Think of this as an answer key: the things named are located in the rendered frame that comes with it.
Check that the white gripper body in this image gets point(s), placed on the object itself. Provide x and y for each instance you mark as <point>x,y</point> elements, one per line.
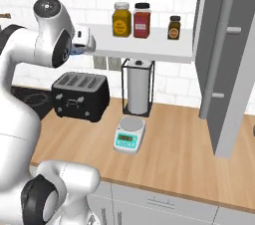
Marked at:
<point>90,45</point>

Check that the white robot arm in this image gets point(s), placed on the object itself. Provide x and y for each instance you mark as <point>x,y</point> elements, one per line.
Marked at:
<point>20,129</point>

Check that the grey cabinet door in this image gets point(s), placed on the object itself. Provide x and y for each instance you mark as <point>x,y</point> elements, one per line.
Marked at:
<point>232,53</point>

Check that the yellow jar with white lid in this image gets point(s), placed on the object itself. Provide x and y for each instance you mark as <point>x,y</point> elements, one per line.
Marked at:
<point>121,21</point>

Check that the black four-slot toaster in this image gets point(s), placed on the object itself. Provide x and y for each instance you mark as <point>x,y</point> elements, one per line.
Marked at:
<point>81,98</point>

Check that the red jar with black lid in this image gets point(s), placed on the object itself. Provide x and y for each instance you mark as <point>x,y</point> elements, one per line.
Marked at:
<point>142,21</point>

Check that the white paper towel roll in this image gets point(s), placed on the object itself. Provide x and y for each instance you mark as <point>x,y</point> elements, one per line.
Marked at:
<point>137,86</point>

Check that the black hob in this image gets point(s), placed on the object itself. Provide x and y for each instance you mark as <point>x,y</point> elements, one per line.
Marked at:
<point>31,98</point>

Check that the small brown jar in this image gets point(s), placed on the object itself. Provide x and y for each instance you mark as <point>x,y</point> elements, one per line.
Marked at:
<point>174,29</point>

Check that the white and teal kitchen scale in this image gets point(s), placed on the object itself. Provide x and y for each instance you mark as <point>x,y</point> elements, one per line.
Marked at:
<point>130,135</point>

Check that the narrow grey drawer front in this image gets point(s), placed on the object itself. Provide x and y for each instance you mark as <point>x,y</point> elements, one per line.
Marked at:
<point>101,190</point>

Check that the grey wall outlet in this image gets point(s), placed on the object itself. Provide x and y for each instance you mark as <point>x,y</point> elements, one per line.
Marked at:
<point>107,62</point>

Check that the white wall shelf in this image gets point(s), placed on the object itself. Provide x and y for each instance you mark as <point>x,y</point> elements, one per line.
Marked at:
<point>146,44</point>

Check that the brown wall rail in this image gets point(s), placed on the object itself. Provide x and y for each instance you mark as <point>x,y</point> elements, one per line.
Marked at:
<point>5,15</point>

